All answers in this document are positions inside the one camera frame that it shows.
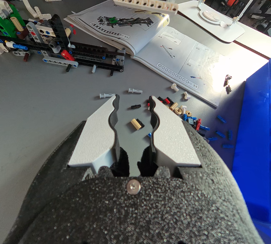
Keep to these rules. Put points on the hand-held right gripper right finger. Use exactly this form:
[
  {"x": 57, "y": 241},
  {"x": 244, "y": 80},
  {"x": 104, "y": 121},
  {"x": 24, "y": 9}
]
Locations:
[{"x": 175, "y": 142}]

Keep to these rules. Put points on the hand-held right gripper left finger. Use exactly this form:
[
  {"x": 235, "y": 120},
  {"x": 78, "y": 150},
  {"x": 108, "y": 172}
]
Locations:
[{"x": 95, "y": 142}]

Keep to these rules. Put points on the long white lego beam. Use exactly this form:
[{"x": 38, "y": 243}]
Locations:
[{"x": 148, "y": 0}]

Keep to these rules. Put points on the pile of small lego pieces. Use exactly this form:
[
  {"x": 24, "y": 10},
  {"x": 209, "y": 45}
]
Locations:
[{"x": 174, "y": 106}]

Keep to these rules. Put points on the tan and black lego pin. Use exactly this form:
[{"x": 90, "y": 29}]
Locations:
[{"x": 135, "y": 124}]

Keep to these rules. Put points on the lego truck chassis assembly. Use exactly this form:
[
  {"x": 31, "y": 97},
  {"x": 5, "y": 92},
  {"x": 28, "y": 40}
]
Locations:
[{"x": 89, "y": 54}]

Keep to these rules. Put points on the grey lego pin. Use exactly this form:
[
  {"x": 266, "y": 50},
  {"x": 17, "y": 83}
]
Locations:
[
  {"x": 135, "y": 90},
  {"x": 107, "y": 95}
]

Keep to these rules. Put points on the white lego connector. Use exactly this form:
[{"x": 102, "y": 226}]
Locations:
[
  {"x": 174, "y": 87},
  {"x": 186, "y": 95}
]

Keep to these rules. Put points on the scattered blue lego pins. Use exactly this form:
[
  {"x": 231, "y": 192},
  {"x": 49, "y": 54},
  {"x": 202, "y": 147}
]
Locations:
[{"x": 221, "y": 119}]

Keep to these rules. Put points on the small dark lego piece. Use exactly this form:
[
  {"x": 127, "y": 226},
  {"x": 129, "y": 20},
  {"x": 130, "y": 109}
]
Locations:
[
  {"x": 227, "y": 79},
  {"x": 228, "y": 89}
]

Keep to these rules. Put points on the white curved lego panel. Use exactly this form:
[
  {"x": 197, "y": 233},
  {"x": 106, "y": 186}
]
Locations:
[{"x": 28, "y": 6}]

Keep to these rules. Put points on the open instruction booklet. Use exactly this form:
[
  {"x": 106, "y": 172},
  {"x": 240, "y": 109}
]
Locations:
[{"x": 146, "y": 38}]

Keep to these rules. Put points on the blue plastic bin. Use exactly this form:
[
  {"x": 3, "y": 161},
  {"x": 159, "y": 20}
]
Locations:
[{"x": 254, "y": 142}]

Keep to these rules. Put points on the white desk stand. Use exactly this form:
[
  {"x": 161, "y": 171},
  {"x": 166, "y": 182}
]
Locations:
[{"x": 211, "y": 30}]

